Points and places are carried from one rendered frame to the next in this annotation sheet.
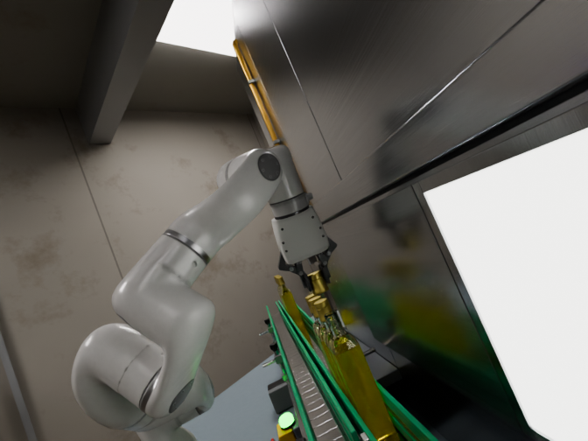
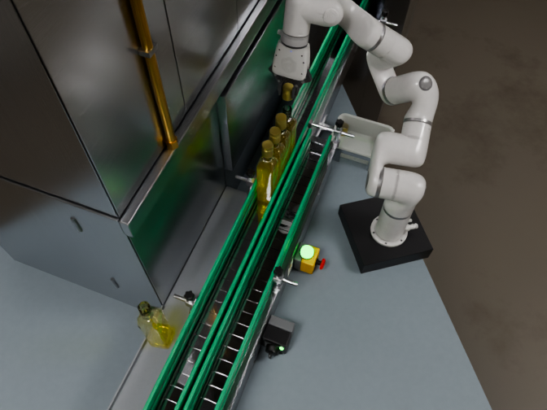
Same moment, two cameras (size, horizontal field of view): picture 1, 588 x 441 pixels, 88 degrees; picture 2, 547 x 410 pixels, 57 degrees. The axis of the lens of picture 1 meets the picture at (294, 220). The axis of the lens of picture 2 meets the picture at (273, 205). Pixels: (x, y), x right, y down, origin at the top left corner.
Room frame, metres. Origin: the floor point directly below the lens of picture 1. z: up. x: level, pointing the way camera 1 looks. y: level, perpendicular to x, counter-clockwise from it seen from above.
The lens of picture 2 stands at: (1.63, 0.52, 2.32)
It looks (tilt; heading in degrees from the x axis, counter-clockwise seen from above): 58 degrees down; 210
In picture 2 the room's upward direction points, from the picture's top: 1 degrees clockwise
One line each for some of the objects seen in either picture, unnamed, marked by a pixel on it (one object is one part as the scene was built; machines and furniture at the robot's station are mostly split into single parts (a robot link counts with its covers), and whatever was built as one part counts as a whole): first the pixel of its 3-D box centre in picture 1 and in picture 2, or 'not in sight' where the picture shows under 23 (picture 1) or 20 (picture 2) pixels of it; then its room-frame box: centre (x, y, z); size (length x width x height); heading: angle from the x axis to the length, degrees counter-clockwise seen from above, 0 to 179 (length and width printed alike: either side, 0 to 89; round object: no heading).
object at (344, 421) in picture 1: (293, 334); (207, 367); (1.42, 0.20, 0.93); 1.75 x 0.01 x 0.08; 10
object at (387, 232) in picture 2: not in sight; (397, 219); (0.69, 0.45, 0.89); 0.16 x 0.13 x 0.15; 132
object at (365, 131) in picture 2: not in sight; (360, 142); (0.39, 0.19, 0.80); 0.22 x 0.17 x 0.09; 100
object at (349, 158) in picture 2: not in sight; (352, 141); (0.39, 0.16, 0.79); 0.27 x 0.17 x 0.08; 100
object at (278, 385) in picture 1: (281, 395); (277, 334); (1.21, 0.30, 0.79); 0.08 x 0.08 x 0.08; 10
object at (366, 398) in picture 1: (359, 381); (286, 139); (0.66, 0.01, 0.99); 0.06 x 0.06 x 0.21; 9
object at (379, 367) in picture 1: (340, 343); (177, 317); (1.33, 0.02, 0.84); 0.95 x 0.09 x 0.11; 10
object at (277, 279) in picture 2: (274, 364); (285, 281); (1.10, 0.26, 0.94); 0.07 x 0.04 x 0.13; 100
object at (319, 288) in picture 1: (317, 282); (287, 91); (0.66, 0.00, 1.21); 0.04 x 0.04 x 0.04
